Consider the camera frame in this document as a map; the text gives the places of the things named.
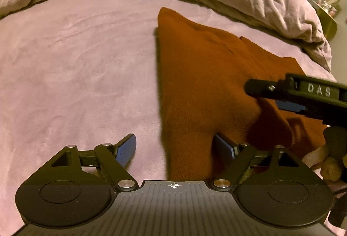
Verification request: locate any round side table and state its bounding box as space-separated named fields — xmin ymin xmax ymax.
xmin=310 ymin=0 xmax=339 ymax=39

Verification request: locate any person's right hand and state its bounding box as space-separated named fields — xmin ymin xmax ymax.
xmin=320 ymin=156 xmax=343 ymax=182

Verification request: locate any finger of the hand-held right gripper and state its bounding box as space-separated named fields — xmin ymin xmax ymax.
xmin=244 ymin=77 xmax=291 ymax=101

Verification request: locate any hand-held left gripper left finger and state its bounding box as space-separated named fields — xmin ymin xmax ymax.
xmin=51 ymin=133 xmax=139 ymax=191

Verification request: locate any rust brown knit sweater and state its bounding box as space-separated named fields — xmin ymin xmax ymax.
xmin=155 ymin=7 xmax=330 ymax=181

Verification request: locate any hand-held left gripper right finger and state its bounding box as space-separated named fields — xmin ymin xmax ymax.
xmin=212 ymin=132 xmax=302 ymax=191

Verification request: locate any lilac bed sheet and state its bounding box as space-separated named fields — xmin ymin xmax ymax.
xmin=0 ymin=0 xmax=338 ymax=235

